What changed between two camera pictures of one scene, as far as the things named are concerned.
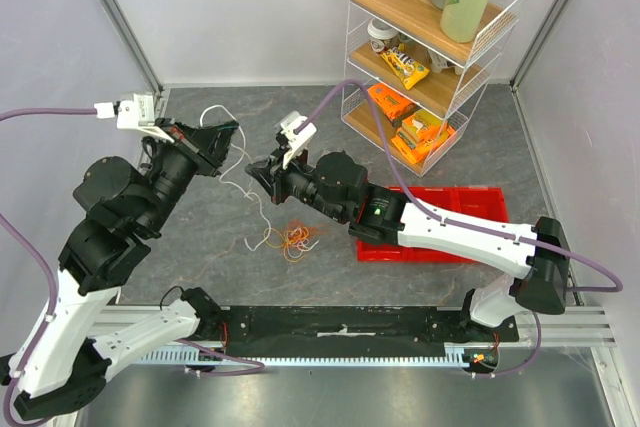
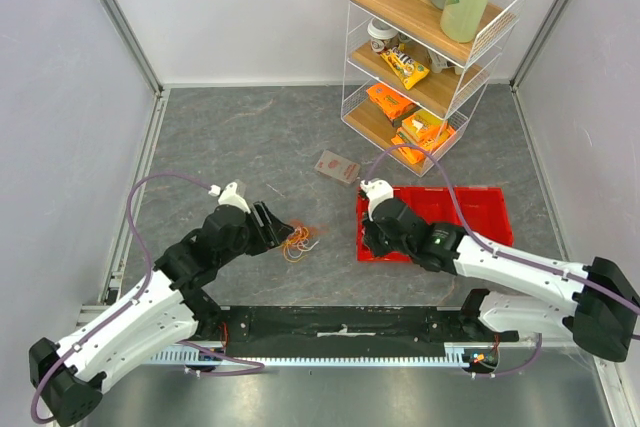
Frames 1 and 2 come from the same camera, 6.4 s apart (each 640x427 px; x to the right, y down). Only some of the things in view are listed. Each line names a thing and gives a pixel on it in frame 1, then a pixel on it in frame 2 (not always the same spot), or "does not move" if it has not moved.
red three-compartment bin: (488, 201) does not move
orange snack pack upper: (393, 104) does not move
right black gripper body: (276, 180) to (376, 238)
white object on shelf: (439, 62) does not move
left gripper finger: (210, 141) to (280, 229)
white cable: (232, 165) to (306, 250)
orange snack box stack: (420, 133) does not move
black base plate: (352, 332) does not move
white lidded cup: (381, 34) does not move
